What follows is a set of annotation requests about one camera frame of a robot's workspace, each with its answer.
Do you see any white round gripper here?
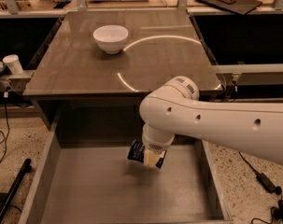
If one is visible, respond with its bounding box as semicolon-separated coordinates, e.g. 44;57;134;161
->
142;131;173;168

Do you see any dark blue snack bar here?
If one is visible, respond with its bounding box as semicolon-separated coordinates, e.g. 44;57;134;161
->
127;138;168;170

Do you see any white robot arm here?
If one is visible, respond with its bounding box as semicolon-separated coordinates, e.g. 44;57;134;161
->
139;76;283;165

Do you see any grey open drawer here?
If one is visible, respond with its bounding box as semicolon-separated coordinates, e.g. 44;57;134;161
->
20;98;233;224

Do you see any grey counter cabinet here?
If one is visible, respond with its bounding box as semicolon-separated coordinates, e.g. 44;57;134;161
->
23;9;222;124

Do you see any white ceramic bowl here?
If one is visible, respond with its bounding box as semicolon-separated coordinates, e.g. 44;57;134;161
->
92;25;129;54

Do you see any black plug bottom right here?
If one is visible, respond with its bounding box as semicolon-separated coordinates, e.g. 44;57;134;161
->
250;200;283;224

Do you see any black metal stand leg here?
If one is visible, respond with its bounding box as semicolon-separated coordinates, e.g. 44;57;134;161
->
0;159;32;224

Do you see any white paper cup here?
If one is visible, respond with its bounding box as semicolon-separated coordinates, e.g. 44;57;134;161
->
3;54;23;75

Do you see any black flat panel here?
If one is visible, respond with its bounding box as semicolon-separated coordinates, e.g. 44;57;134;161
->
195;0;262;15

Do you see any black power adapter with cable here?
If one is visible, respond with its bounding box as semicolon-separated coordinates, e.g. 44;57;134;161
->
221;85;283;196

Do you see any black cable left floor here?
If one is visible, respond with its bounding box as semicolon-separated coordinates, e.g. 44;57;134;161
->
0;91;11;172

